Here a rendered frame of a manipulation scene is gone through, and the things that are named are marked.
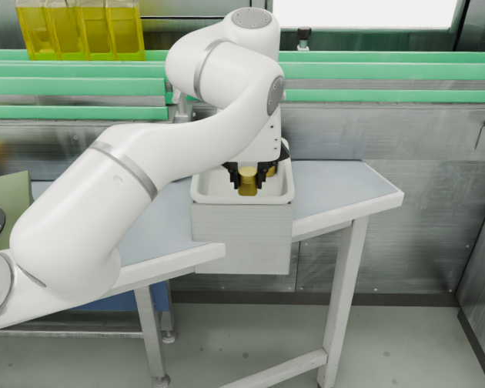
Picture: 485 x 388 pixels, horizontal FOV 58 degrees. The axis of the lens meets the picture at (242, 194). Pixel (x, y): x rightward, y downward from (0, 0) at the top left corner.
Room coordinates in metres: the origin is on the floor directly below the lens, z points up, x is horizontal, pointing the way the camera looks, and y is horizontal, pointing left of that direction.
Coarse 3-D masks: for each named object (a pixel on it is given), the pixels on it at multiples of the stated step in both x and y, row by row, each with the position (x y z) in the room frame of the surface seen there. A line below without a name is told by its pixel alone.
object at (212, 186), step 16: (288, 160) 0.69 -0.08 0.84; (192, 176) 0.64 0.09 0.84; (208, 176) 0.73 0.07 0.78; (224, 176) 0.75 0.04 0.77; (272, 176) 0.75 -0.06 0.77; (288, 176) 0.64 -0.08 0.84; (192, 192) 0.59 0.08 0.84; (208, 192) 0.69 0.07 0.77; (224, 192) 0.69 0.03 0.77; (272, 192) 0.69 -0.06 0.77; (288, 192) 0.59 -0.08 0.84
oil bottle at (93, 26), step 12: (84, 0) 0.89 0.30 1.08; (96, 0) 0.89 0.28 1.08; (84, 12) 0.89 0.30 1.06; (96, 12) 0.89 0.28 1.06; (84, 24) 0.89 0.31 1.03; (96, 24) 0.89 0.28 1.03; (84, 36) 0.89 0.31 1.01; (96, 36) 0.89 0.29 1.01; (108, 36) 0.89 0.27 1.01; (84, 48) 0.89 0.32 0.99; (96, 48) 0.89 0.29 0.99; (108, 48) 0.89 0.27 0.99; (96, 60) 0.89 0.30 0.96; (108, 60) 0.89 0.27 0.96
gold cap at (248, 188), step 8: (240, 168) 0.65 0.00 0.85; (248, 168) 0.65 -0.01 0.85; (240, 176) 0.63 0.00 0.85; (248, 176) 0.62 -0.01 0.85; (256, 176) 0.63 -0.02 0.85; (240, 184) 0.63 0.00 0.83; (248, 184) 0.62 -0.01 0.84; (256, 184) 0.63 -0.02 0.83; (240, 192) 0.63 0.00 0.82; (248, 192) 0.62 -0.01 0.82; (256, 192) 0.63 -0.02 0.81
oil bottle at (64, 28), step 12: (48, 0) 0.88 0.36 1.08; (60, 0) 0.88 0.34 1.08; (72, 0) 0.90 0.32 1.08; (48, 12) 0.88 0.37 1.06; (60, 12) 0.88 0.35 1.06; (72, 12) 0.89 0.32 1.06; (48, 24) 0.88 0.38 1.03; (60, 24) 0.88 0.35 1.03; (72, 24) 0.88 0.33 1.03; (60, 36) 0.88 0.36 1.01; (72, 36) 0.88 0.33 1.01; (60, 48) 0.88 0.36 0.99; (72, 48) 0.88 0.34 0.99; (60, 60) 0.88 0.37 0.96; (72, 60) 0.88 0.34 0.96; (84, 60) 0.89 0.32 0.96
